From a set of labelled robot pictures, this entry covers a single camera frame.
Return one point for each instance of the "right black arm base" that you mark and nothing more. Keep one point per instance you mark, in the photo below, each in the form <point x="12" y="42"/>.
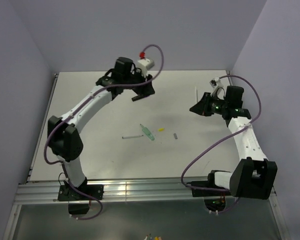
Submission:
<point x="213" y="196"/>

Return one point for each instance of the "aluminium rail frame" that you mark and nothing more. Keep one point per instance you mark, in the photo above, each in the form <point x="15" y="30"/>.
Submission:
<point x="143" y="193"/>

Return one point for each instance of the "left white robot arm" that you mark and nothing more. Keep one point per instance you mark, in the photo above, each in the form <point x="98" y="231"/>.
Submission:
<point x="63" y="133"/>

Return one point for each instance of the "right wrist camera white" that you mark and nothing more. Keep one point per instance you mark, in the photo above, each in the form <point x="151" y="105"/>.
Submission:
<point x="216" y="86"/>

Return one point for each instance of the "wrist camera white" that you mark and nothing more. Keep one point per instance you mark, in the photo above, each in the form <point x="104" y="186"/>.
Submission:
<point x="145" y="64"/>
<point x="216" y="86"/>

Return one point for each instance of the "white grey-tip pen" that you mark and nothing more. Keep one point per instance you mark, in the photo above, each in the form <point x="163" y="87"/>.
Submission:
<point x="132" y="136"/>

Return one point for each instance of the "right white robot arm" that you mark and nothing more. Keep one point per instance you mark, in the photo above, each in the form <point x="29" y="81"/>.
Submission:
<point x="254" y="175"/>

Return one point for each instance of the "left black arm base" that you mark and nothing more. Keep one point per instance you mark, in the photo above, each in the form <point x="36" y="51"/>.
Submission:
<point x="79" y="200"/>

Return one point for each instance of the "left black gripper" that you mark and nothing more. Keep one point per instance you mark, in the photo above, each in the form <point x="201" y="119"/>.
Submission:
<point x="145" y="90"/>

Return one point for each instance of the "black purple marker pen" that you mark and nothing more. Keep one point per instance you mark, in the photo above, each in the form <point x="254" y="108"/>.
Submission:
<point x="138" y="97"/>

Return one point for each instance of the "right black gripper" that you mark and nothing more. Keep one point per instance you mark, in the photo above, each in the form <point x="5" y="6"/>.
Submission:
<point x="201" y="107"/>

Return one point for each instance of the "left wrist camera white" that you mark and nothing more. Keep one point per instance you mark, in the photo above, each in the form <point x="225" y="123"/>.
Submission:
<point x="145" y="64"/>

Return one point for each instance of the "green translucent marker pen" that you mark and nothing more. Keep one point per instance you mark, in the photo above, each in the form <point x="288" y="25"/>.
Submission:
<point x="147" y="132"/>

